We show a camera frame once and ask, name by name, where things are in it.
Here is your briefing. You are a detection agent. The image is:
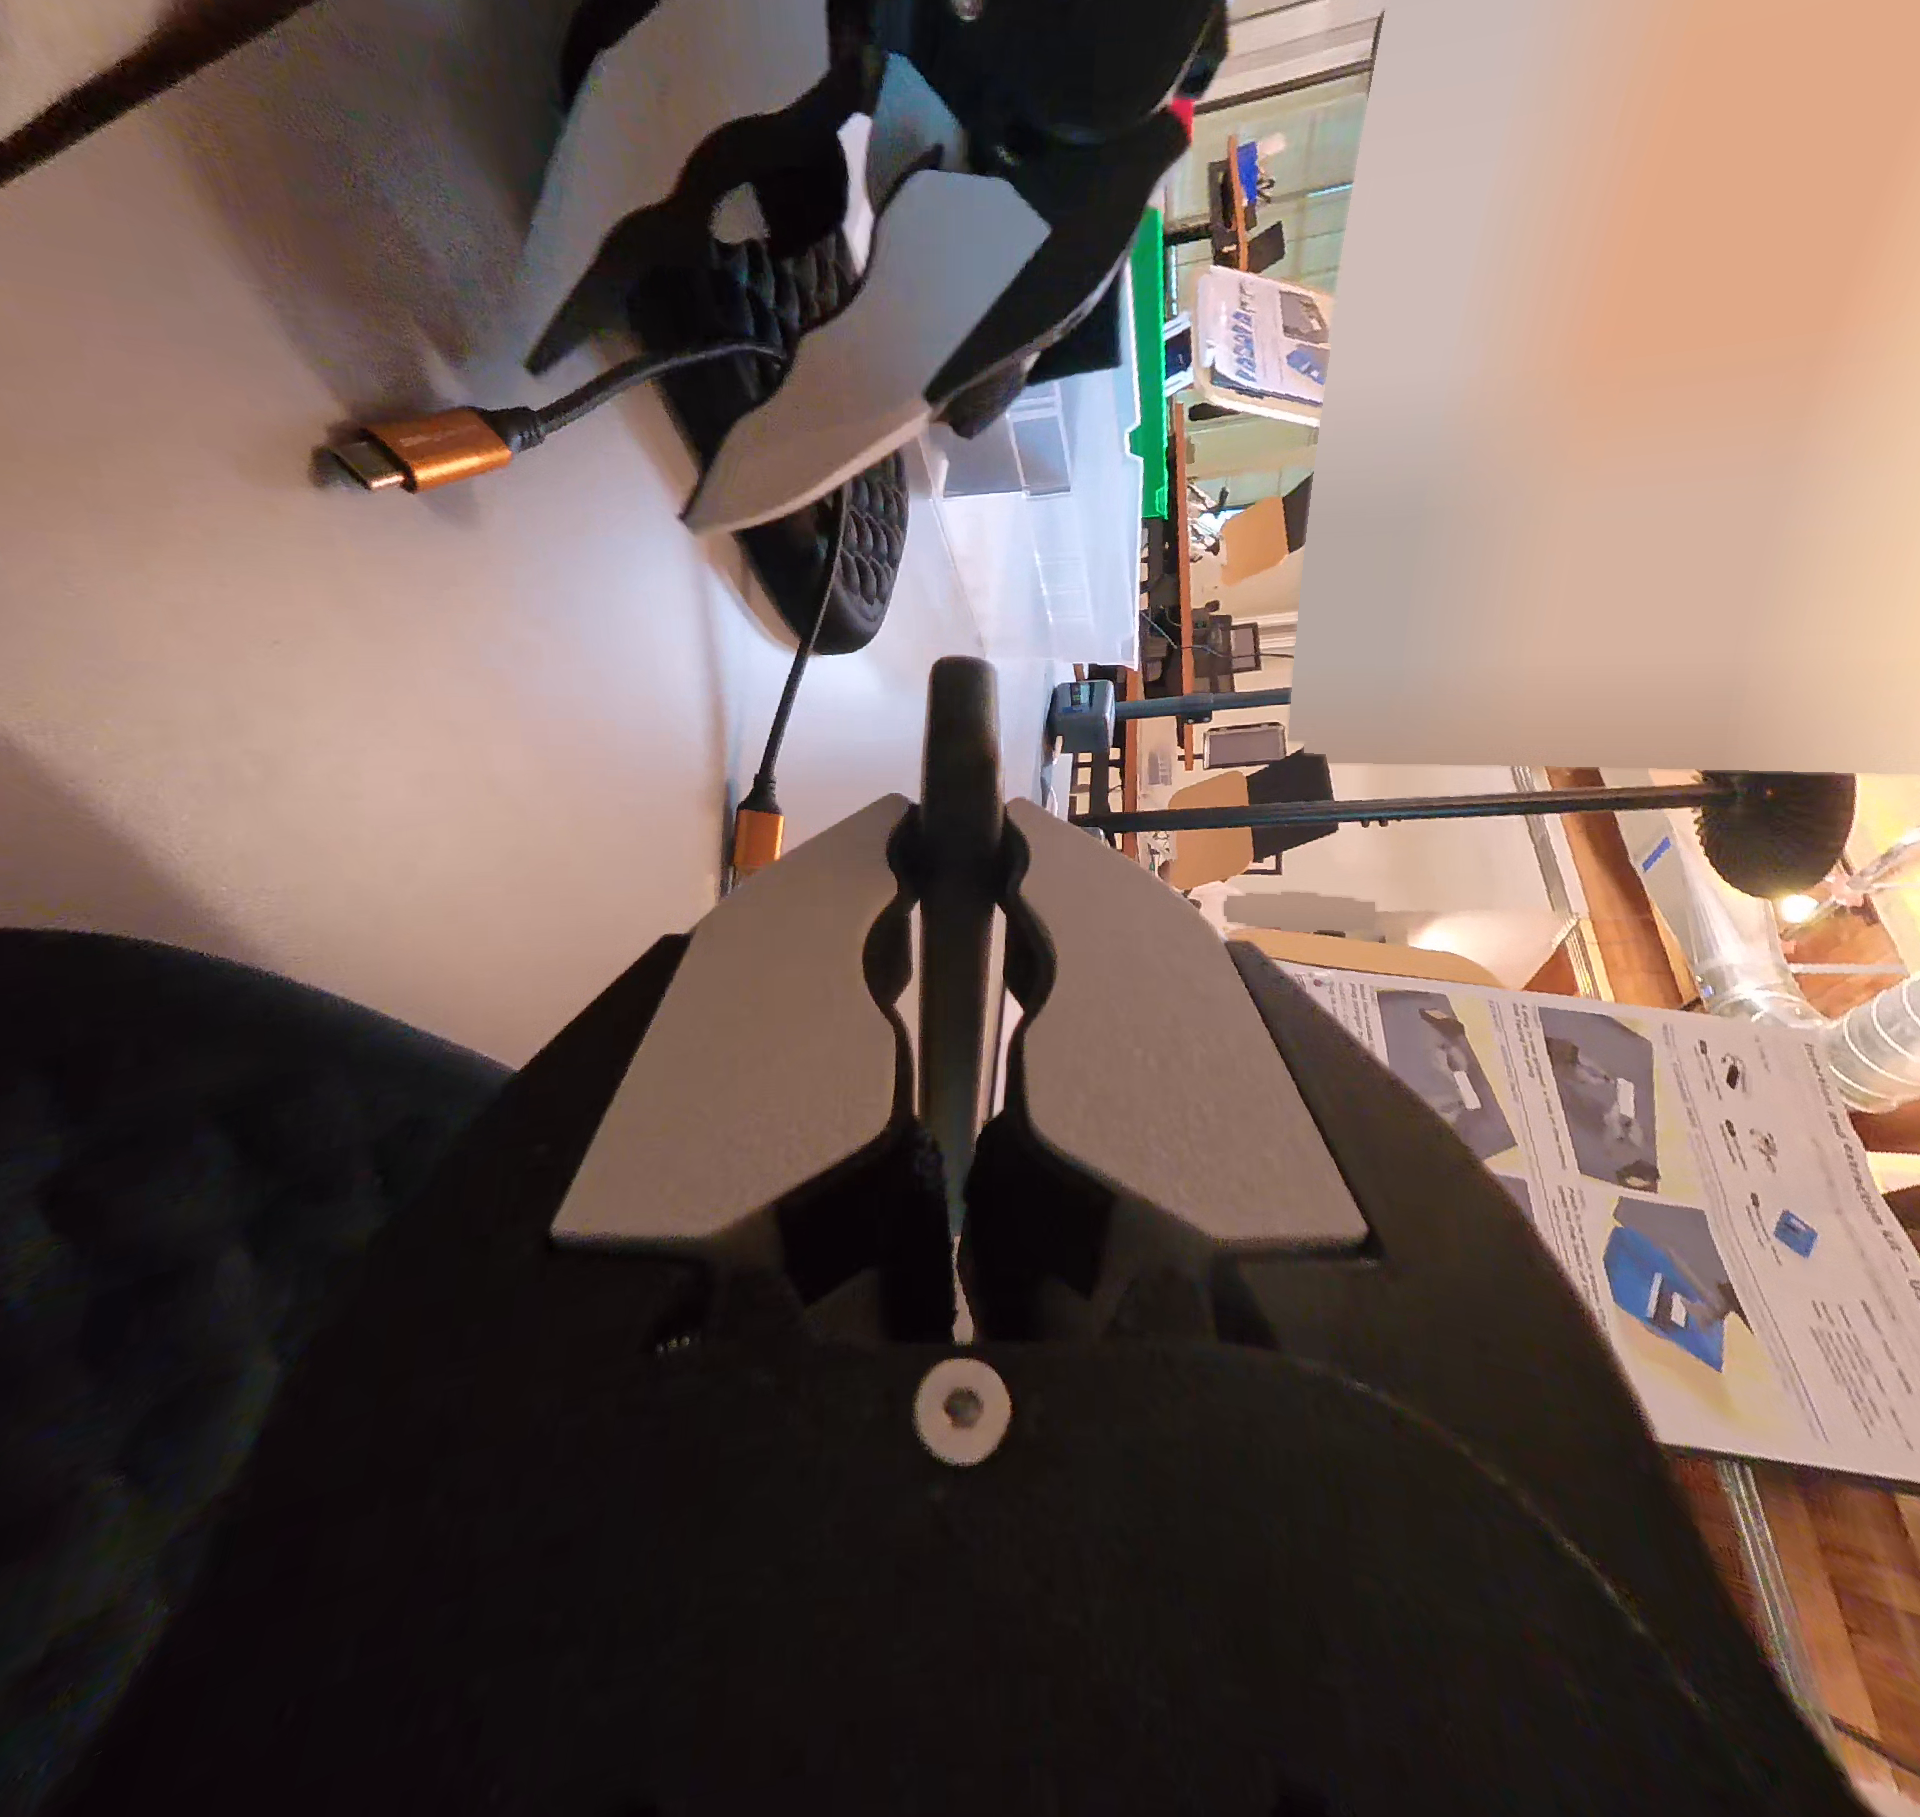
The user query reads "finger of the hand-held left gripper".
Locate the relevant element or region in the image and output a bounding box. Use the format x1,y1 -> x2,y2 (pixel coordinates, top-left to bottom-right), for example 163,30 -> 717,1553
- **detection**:
516,0 -> 883,379
678,49 -> 1054,536

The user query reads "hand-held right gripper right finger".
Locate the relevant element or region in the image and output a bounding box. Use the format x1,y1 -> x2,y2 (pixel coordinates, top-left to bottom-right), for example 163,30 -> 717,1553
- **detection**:
997,792 -> 1371,1268

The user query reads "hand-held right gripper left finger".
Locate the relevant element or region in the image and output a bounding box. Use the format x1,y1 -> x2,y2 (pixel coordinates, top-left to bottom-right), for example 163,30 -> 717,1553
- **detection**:
551,790 -> 924,1268

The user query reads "slim black USB hub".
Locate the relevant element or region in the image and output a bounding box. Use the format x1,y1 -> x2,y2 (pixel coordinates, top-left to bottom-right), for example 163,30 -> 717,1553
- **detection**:
914,653 -> 1007,1331

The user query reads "orange-plug braided USB cable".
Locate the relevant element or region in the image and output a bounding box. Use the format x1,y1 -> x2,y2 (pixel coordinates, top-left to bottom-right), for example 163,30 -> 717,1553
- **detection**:
312,338 -> 848,892

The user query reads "green plastic bin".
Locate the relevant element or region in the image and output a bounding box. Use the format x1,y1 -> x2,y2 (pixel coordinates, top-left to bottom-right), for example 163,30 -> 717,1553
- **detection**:
1129,202 -> 1193,520

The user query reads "clear plastic bin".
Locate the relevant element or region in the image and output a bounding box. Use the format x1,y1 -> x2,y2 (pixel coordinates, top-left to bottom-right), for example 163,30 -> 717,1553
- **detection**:
914,258 -> 1150,664

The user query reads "black quilted wrist rest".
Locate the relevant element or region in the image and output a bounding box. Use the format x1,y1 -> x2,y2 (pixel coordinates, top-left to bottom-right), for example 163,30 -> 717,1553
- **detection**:
0,930 -> 520,1817
645,220 -> 914,655

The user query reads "small instruction board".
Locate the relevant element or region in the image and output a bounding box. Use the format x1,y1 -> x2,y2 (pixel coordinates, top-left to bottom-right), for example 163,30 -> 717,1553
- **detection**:
1192,263 -> 1337,427

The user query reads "black stand pole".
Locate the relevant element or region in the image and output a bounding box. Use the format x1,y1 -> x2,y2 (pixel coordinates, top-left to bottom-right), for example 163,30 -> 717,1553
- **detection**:
1071,778 -> 1749,830

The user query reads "large instruction board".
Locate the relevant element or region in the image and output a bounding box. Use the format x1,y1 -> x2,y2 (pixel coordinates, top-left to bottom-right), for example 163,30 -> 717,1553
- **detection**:
1228,922 -> 1920,1487

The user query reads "silver ventilation duct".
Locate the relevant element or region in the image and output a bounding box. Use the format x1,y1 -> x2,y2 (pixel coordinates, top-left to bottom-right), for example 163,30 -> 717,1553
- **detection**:
1679,855 -> 1920,1113

